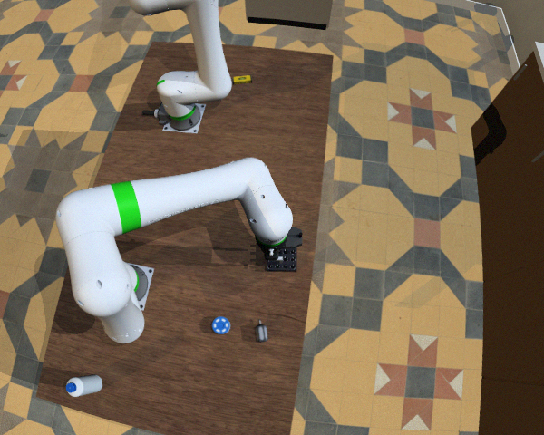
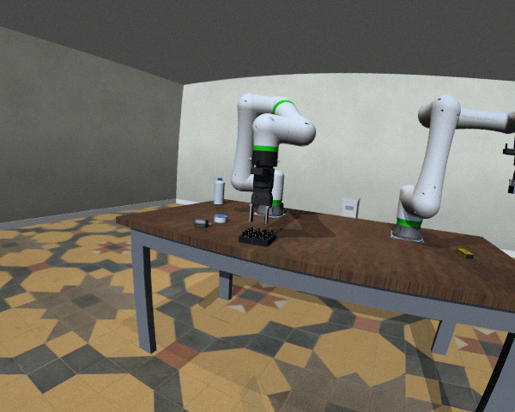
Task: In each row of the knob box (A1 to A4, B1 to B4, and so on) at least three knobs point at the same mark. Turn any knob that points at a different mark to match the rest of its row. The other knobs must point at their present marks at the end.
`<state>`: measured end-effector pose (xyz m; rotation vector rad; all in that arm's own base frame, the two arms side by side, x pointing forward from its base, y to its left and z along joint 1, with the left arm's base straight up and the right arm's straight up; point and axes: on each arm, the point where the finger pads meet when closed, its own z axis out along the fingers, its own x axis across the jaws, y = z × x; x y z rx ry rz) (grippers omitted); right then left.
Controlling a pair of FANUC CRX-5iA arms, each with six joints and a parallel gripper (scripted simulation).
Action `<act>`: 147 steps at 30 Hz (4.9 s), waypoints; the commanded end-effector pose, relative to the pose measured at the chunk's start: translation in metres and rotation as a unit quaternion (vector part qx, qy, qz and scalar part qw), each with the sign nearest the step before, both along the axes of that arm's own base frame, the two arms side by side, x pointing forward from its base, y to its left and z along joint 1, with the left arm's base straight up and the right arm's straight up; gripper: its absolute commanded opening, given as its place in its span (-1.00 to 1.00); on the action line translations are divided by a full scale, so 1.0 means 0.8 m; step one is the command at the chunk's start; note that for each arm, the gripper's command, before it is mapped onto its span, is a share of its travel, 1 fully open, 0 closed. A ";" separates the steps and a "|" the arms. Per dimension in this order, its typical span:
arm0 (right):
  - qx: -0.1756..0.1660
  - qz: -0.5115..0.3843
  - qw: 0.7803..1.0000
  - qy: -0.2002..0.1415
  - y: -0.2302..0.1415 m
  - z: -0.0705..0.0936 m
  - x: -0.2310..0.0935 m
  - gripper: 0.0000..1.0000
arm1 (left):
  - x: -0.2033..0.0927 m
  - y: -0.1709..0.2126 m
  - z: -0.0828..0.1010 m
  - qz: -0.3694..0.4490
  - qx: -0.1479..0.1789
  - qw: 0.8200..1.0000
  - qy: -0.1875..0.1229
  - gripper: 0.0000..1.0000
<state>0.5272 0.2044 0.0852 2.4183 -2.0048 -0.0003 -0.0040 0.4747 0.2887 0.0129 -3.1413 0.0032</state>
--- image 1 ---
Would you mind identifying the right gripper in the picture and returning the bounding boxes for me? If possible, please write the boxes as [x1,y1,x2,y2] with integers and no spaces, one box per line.
[256,227,303,263]

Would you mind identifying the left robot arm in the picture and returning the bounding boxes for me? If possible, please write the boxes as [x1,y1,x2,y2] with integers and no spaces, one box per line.
[128,0,232,131]

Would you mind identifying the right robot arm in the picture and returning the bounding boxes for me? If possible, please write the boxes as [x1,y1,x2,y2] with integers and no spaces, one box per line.
[55,158,293,343]

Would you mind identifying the dark grey knob panel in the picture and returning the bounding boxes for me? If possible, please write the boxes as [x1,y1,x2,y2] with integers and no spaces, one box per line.
[267,248,296,272]

